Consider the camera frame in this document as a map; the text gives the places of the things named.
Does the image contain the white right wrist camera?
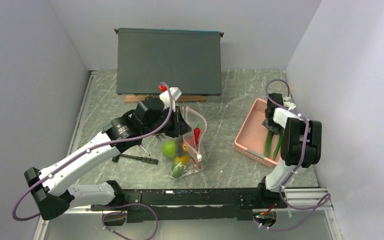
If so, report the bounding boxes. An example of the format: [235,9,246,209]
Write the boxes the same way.
[283,96,297,111]

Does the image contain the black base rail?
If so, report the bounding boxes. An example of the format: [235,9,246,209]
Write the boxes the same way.
[90,187,289,228]

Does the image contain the red strawberry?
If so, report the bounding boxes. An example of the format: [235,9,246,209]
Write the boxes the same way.
[181,140,195,153]

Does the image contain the clear pink-dotted zip bag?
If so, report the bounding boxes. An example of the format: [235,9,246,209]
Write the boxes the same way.
[162,106,208,179]

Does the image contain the wooden block under box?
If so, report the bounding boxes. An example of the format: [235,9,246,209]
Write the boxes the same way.
[124,95,208,103]

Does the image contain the orange-green mango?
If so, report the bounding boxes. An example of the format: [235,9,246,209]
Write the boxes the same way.
[169,154,190,179]

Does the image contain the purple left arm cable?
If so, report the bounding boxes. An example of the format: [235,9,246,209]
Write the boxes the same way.
[11,82,174,222]

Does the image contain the orange-handled pliers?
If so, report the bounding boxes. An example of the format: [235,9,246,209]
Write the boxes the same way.
[154,133,166,142]

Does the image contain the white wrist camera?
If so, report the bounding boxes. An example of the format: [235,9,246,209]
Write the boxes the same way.
[283,96,297,111]
[158,86,183,112]

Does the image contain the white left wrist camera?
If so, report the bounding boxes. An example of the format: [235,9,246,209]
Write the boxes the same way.
[158,86,183,112]

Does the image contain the dark grey rack box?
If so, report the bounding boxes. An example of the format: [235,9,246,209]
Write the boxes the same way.
[114,28,224,96]

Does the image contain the red chili pepper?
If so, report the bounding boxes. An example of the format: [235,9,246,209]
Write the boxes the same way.
[193,124,201,147]

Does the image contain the green-handled screwdriver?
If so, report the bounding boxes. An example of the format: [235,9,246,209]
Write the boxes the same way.
[139,144,151,156]

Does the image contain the pink plastic basket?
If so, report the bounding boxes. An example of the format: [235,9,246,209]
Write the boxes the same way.
[234,98,280,168]

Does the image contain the black T-handle tool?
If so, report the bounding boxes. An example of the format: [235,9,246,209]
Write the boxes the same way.
[111,153,159,165]

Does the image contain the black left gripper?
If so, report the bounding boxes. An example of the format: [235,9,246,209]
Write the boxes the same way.
[143,105,192,138]

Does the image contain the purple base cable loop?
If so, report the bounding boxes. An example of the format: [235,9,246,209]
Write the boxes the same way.
[101,203,160,240]

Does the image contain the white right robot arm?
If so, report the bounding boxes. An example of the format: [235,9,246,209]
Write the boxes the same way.
[255,93,322,208]

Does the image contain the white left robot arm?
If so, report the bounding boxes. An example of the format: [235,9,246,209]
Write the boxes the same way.
[24,97,192,220]

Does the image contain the green cucumber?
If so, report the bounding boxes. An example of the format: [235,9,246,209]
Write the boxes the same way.
[264,129,285,162]

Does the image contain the green apple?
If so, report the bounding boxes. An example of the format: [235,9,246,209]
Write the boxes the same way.
[162,140,178,159]

